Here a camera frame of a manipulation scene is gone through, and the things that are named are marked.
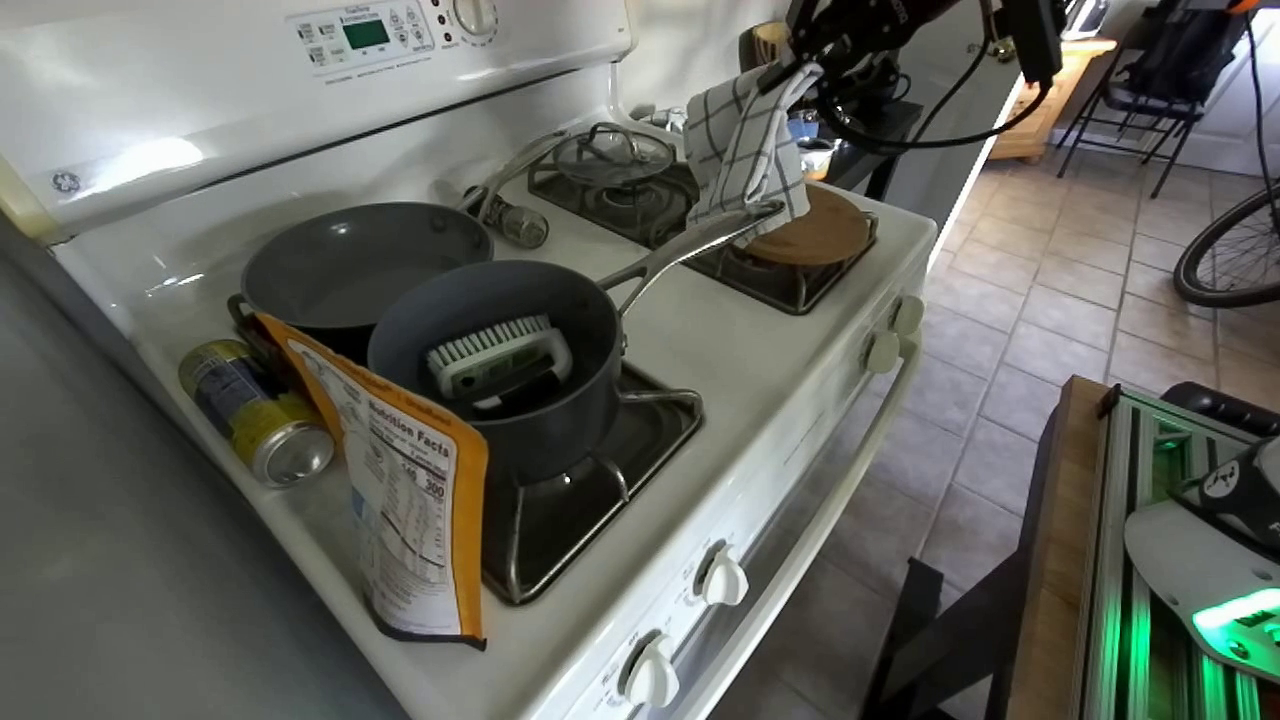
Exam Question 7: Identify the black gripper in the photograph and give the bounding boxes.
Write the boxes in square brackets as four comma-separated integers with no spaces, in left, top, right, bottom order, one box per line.
[785,0,922,104]

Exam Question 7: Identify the white checked kitchen towel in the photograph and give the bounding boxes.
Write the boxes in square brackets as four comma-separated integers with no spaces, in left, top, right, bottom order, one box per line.
[681,54,818,233]

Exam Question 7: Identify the zebra pattern bowl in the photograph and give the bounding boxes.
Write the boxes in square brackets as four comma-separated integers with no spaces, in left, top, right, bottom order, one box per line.
[738,20,798,72]

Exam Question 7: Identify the round cork trivet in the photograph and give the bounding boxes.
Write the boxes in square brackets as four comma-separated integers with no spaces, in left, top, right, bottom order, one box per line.
[730,184,881,272]

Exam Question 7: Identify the crumpled silver foil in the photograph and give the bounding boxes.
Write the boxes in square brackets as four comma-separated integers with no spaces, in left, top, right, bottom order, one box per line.
[630,101,691,141]

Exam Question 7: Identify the light wooden box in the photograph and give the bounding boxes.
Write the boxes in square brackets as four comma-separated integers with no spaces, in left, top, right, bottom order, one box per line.
[992,35,1117,168]

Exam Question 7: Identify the black burner grate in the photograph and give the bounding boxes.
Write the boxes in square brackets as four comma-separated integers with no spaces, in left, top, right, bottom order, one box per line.
[684,222,885,318]
[522,121,711,251]
[478,365,709,606]

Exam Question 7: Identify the white stove knob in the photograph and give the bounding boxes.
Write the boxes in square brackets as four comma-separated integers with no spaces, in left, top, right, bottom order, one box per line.
[617,633,684,713]
[689,534,752,613]
[887,290,926,340]
[860,326,909,376]

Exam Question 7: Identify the black metal chair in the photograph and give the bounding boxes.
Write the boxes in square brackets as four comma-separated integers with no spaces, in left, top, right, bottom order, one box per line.
[1056,0,1256,201]

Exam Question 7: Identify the white gas stove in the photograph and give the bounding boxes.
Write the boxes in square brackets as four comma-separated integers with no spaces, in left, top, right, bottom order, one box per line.
[0,0,942,720]

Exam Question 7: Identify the bicycle wheel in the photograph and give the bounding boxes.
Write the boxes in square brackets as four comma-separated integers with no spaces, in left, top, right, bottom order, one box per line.
[1172,184,1280,312]

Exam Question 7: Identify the white green scrub brush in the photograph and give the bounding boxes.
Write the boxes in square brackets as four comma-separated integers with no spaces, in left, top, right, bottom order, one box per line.
[419,312,576,411]

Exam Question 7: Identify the black flat box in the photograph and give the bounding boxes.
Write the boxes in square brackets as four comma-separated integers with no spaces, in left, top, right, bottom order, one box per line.
[1154,381,1280,444]

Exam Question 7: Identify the grey frying pan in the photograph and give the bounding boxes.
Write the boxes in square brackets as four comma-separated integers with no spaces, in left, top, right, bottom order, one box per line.
[241,126,570,337]

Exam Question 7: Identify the brown wooden board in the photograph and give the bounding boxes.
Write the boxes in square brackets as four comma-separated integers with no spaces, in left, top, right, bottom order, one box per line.
[1004,376,1124,720]

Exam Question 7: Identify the black cap with logo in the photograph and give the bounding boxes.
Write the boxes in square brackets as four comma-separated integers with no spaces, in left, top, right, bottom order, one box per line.
[1176,435,1280,555]

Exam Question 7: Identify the white rounded device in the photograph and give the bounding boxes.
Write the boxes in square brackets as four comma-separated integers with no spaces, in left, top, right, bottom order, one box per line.
[1121,495,1280,685]

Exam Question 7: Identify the black stand legs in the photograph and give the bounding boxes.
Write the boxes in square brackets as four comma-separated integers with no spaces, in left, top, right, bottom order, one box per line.
[857,552,1032,720]

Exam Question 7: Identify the orange dried mango bag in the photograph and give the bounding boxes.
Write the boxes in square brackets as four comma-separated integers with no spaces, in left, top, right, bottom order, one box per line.
[251,306,490,653]

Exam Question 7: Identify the yellow blue drink can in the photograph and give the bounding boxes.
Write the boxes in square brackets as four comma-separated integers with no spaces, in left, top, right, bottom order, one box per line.
[174,337,338,492]

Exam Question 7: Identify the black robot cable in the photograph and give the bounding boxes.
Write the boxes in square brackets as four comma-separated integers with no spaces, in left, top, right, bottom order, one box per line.
[813,50,1032,150]

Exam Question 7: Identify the white oven door handle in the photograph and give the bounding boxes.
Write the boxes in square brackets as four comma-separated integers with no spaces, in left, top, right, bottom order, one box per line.
[663,342,922,694]

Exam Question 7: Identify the dark grey saucepan steel handle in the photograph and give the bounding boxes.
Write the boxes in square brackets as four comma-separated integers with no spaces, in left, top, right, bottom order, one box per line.
[365,195,788,492]

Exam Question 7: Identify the aluminium rail frame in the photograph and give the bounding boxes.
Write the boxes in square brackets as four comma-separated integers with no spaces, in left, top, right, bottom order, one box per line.
[1082,383,1280,720]

